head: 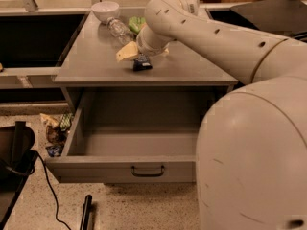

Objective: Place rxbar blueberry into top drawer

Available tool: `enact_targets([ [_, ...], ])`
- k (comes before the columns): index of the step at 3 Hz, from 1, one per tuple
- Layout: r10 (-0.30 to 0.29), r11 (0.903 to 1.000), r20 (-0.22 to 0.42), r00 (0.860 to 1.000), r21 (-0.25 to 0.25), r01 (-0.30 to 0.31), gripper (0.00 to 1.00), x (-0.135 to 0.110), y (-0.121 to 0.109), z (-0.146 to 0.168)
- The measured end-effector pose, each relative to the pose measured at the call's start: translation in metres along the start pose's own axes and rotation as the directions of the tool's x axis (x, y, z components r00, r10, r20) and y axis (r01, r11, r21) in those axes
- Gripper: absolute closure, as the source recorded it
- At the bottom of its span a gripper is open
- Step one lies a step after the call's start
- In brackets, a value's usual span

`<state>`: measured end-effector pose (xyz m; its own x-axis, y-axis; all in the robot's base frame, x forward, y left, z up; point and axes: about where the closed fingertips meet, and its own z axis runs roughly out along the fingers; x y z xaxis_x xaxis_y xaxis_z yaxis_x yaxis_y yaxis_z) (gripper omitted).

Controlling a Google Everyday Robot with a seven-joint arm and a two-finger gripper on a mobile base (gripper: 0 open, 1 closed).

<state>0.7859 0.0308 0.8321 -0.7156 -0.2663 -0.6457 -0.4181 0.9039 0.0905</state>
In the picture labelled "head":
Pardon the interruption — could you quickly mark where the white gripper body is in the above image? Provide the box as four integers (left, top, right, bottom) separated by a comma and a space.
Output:
136, 25, 173, 57

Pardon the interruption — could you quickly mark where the dark blue rxbar wrapper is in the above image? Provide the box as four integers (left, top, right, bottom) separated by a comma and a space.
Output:
133, 54, 153, 71

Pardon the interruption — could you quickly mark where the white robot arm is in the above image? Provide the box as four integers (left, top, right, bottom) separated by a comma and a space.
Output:
131, 0, 307, 230

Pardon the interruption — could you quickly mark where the grey cabinet with top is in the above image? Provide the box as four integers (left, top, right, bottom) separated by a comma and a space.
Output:
54, 14, 237, 109

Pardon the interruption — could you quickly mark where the grey open top drawer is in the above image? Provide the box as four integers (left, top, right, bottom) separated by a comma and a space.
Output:
46, 90, 216, 184

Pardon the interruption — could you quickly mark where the clear plastic water bottle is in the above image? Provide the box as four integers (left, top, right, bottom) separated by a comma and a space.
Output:
106, 17, 134, 45

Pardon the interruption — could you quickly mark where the green snack bag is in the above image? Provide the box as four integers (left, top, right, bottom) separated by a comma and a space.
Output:
128, 16, 146, 35

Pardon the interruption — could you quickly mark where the white bowl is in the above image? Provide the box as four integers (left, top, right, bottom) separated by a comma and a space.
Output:
91, 1, 120, 24

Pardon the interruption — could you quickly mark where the pile of snack packets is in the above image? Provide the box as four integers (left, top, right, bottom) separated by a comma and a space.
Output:
40, 113, 73, 157

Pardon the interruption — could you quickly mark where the black office chair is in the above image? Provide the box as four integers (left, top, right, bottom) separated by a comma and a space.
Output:
230, 0, 307, 40

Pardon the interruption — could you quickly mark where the black bar on floor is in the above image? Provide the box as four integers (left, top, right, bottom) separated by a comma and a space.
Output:
80, 195, 93, 230

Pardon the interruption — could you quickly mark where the black drawer handle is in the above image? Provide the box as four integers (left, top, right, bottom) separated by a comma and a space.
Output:
130, 166, 165, 178

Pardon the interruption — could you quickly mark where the black cable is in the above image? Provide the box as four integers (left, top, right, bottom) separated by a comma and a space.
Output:
35, 151, 73, 230

